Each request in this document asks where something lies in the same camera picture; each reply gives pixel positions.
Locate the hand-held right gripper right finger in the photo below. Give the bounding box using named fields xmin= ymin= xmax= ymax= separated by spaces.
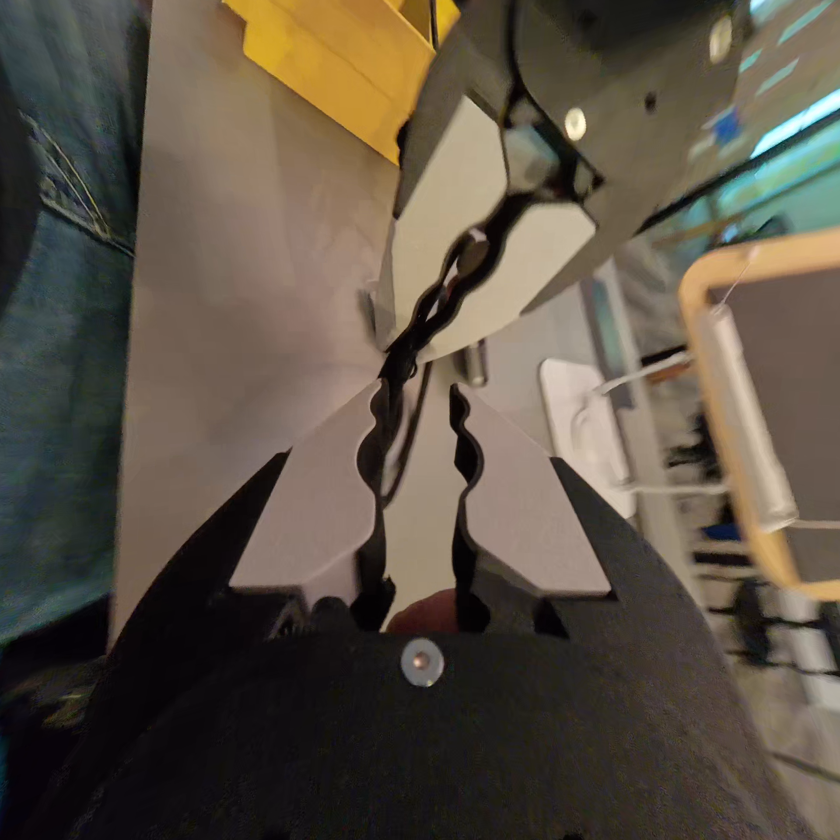
xmin=449 ymin=384 xmax=613 ymax=632

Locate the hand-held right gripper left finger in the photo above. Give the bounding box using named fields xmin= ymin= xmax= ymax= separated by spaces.
xmin=228 ymin=379 xmax=396 ymax=632

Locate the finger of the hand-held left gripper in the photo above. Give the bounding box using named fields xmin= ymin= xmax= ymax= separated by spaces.
xmin=419 ymin=202 xmax=598 ymax=363
xmin=376 ymin=94 xmax=511 ymax=355

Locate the black switch cable with plug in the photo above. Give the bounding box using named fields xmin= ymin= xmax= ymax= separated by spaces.
xmin=379 ymin=226 xmax=501 ymax=509

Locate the yellow plastic bin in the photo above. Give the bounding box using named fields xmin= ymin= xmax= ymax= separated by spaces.
xmin=222 ymin=0 xmax=462 ymax=166

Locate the wooden board with dark panel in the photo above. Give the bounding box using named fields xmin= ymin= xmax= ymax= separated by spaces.
xmin=678 ymin=228 xmax=840 ymax=602

